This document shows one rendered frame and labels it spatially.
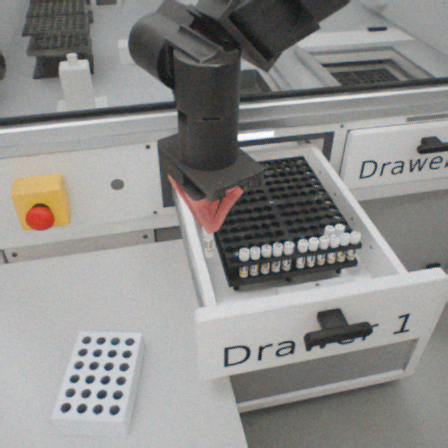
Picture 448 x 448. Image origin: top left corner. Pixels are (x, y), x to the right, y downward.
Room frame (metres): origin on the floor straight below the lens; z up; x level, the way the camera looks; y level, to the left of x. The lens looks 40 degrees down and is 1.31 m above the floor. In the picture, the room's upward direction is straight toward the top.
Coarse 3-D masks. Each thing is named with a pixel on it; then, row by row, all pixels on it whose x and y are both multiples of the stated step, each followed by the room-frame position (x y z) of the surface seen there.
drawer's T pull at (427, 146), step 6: (426, 138) 0.70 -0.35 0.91; (432, 138) 0.70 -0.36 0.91; (438, 138) 0.70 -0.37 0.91; (426, 144) 0.68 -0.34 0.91; (432, 144) 0.68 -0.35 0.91; (438, 144) 0.68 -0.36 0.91; (444, 144) 0.68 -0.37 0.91; (420, 150) 0.67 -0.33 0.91; (426, 150) 0.67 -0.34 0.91; (432, 150) 0.67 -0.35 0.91; (438, 150) 0.68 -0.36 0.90; (444, 150) 0.68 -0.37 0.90
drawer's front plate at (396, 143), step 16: (368, 128) 0.70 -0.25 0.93; (384, 128) 0.71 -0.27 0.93; (400, 128) 0.71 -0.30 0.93; (416, 128) 0.71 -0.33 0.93; (432, 128) 0.71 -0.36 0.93; (352, 144) 0.68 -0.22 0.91; (368, 144) 0.69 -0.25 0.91; (384, 144) 0.69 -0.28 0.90; (400, 144) 0.70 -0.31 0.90; (416, 144) 0.71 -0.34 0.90; (352, 160) 0.68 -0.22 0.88; (368, 160) 0.69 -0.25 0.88; (384, 160) 0.70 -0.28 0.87; (400, 160) 0.70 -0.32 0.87; (416, 160) 0.71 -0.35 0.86; (352, 176) 0.68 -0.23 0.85; (384, 176) 0.70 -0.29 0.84; (400, 176) 0.70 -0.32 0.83; (416, 176) 0.71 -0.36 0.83; (432, 176) 0.72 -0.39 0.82
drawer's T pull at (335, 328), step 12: (324, 312) 0.33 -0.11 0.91; (336, 312) 0.33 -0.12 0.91; (324, 324) 0.31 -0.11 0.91; (336, 324) 0.31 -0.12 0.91; (360, 324) 0.31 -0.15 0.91; (312, 336) 0.30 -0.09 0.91; (324, 336) 0.30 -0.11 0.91; (336, 336) 0.30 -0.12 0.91; (348, 336) 0.30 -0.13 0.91; (360, 336) 0.30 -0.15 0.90
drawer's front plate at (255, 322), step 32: (320, 288) 0.35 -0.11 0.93; (352, 288) 0.35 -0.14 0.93; (384, 288) 0.35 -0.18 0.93; (416, 288) 0.35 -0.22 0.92; (224, 320) 0.31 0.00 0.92; (256, 320) 0.32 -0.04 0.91; (288, 320) 0.32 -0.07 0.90; (352, 320) 0.34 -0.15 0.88; (384, 320) 0.35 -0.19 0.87; (416, 320) 0.36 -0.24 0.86; (256, 352) 0.32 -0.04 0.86; (320, 352) 0.33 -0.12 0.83
